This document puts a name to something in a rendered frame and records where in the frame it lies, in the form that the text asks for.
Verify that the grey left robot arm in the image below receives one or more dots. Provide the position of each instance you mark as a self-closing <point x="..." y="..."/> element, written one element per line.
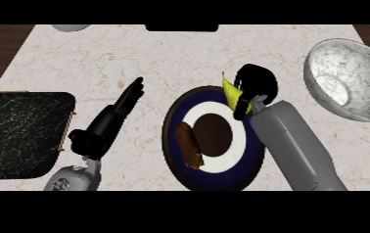
<point x="74" y="178"/>

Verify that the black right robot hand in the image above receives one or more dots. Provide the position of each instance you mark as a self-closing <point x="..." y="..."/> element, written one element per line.
<point x="260" y="80"/>

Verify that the dark blue and white plate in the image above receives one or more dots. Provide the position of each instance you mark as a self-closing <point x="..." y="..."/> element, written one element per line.
<point x="214" y="139"/>

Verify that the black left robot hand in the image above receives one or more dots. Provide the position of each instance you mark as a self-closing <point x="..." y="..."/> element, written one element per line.
<point x="104" y="126"/>

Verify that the white marble bowl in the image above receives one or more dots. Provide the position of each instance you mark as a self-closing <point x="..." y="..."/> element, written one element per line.
<point x="337" y="80"/>

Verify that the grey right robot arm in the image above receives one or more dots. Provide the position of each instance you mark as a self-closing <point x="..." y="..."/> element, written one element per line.
<point x="294" y="145"/>

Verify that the black marble tray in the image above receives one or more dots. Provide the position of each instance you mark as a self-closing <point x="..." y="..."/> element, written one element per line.
<point x="32" y="134"/>

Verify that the grey round object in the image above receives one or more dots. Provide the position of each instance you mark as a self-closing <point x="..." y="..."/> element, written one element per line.
<point x="71" y="27"/>

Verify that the brown oblong food item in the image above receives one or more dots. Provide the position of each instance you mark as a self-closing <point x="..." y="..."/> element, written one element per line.
<point x="189" y="145"/>

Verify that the yellow-green pear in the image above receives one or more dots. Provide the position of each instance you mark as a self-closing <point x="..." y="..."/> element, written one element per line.
<point x="232" y="93"/>

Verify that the black appliance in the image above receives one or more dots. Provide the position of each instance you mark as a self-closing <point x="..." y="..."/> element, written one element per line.
<point x="182" y="27"/>

